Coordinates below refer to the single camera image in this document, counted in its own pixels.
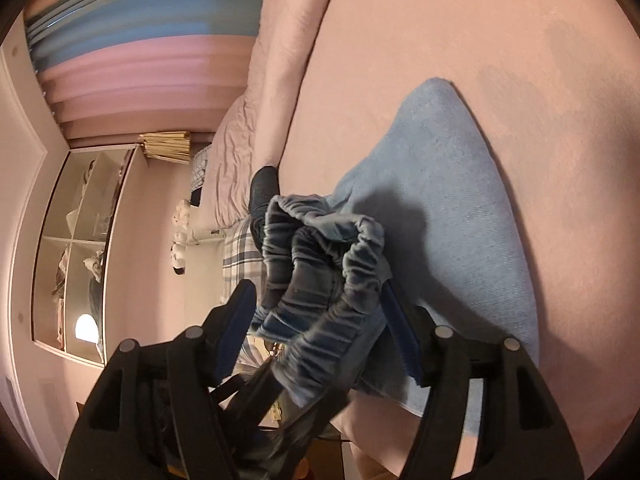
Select plush toy white black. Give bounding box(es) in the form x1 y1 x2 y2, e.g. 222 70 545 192
170 200 191 275

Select yellow curtain tassel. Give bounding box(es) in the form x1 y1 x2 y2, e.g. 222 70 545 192
139 131 191 165

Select dark folded jeans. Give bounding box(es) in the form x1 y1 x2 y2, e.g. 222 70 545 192
250 166 280 252

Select pink folded duvet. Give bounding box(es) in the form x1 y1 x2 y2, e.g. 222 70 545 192
193 0 330 231

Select glass door display cabinet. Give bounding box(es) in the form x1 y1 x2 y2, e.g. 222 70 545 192
32 144 145 366

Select pink bed sheet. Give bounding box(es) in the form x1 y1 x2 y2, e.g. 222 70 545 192
280 0 639 472

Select light blue denim pants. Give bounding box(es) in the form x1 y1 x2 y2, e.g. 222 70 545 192
250 78 539 414

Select plaid pillow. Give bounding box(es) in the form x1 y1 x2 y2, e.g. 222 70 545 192
221 217 267 304

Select beige headboard cushion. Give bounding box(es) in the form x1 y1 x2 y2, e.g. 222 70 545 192
183 238 224 326

